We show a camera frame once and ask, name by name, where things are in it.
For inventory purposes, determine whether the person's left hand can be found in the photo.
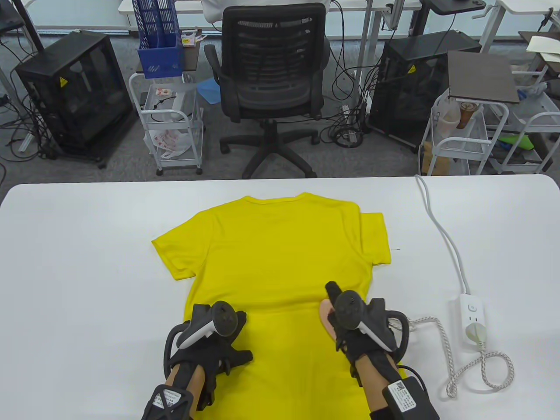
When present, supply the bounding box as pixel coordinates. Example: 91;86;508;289
169;305;253;411

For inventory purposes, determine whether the person's right hand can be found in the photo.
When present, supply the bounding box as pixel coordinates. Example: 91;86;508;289
325;281;401;388

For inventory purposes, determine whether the pink electric iron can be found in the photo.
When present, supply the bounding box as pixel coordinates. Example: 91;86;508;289
318;298;340;340

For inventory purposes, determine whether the braided white iron cord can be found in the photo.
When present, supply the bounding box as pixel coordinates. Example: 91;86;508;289
387;316;515;399

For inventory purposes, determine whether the yellow t-shirt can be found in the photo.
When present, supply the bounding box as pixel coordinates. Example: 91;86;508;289
151;192;391;420

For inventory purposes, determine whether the person's left forearm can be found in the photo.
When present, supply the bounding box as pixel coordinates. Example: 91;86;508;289
164;365;208;405

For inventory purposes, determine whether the person's right forearm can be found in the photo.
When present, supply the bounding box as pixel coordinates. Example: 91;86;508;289
357;354;403;420

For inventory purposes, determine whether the black white hand controller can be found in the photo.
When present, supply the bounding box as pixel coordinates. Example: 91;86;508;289
335;291;410;353
163;301;239;379

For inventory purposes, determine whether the white table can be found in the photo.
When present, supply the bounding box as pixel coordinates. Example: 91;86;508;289
0;174;560;420

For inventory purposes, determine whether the brown cardboard box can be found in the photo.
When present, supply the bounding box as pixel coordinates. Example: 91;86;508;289
422;142;451;175

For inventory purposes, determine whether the white red plastic bag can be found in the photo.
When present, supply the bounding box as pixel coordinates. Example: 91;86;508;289
144;129;192;159

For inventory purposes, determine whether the white floor power strip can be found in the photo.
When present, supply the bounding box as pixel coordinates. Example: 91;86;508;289
341;104;357;145

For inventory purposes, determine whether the translucent white container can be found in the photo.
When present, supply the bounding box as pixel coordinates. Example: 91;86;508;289
437;103;461;138

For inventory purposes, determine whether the black computer case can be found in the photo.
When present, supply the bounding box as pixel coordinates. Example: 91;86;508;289
15;31;134;169
367;31;482;151

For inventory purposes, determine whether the brown coffee cup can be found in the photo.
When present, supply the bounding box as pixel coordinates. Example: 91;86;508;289
455;101;480;130

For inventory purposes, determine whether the green plastic object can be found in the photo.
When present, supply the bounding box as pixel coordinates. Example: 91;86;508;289
499;135;535;151

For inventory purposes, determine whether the blue plastic sheet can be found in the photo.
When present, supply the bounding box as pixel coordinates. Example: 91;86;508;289
196;79;221;105

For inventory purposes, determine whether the black mesh office chair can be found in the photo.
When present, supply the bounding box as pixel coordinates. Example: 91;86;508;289
203;2;332;179

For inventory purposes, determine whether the blue file rack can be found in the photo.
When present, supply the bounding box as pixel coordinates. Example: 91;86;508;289
131;0;184;79

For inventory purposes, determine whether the black desk stand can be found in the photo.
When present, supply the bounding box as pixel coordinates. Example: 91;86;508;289
411;0;487;36

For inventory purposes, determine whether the beige paper folder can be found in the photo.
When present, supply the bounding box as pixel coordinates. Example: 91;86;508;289
525;35;560;64

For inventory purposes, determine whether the white crank desk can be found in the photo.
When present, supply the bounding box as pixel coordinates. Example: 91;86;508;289
470;0;560;53

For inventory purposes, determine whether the black caged wrist camera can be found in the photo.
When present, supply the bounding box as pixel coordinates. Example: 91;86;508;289
141;384;194;420

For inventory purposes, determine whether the black box wrist camera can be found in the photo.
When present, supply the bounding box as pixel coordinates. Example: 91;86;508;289
382;378;440;420

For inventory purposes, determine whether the white power strip cable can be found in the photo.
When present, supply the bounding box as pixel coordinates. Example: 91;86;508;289
413;175;472;296

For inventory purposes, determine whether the black cable bundle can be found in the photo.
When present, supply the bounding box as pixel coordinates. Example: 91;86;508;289
319;118;364;149

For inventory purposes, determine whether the white wire cart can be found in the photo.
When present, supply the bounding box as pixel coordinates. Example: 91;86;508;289
418;90;510;176
129;72;205;175
490;79;560;175

